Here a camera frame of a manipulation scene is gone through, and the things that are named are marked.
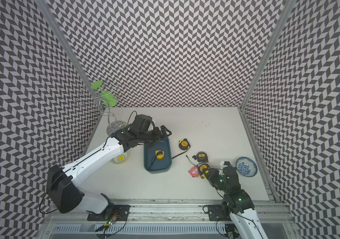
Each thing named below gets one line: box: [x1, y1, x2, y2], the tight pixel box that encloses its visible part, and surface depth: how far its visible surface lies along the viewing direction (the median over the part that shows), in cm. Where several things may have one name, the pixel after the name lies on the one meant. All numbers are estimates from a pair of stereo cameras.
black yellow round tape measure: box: [171, 138, 191, 160], surface depth 97 cm
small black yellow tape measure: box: [191, 151, 209, 163], surface depth 91 cm
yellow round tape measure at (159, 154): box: [155, 149, 166, 160], surface depth 93 cm
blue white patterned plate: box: [235, 156, 258, 178], surface depth 88 cm
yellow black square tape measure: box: [198, 163, 211, 179], surface depth 81 cm
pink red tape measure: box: [187, 165, 200, 178], surface depth 86 cm
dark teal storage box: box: [143, 137, 172, 174], surface depth 91 cm
